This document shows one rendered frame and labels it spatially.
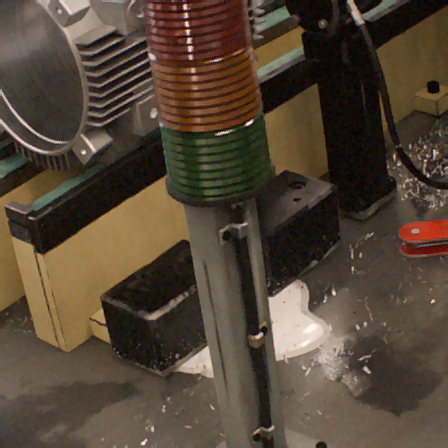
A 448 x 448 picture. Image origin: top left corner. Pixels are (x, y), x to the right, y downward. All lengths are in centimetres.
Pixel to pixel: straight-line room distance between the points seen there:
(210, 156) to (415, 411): 29
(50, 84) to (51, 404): 30
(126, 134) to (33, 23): 16
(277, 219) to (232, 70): 37
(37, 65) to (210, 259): 40
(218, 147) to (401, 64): 62
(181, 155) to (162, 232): 36
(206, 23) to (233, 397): 27
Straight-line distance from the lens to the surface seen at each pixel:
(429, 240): 108
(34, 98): 110
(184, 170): 73
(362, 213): 115
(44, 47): 113
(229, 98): 70
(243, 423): 84
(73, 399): 98
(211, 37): 69
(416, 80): 135
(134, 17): 96
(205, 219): 75
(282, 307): 104
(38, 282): 101
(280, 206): 107
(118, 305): 98
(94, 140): 100
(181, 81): 70
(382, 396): 93
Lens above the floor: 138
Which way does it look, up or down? 30 degrees down
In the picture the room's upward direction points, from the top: 9 degrees counter-clockwise
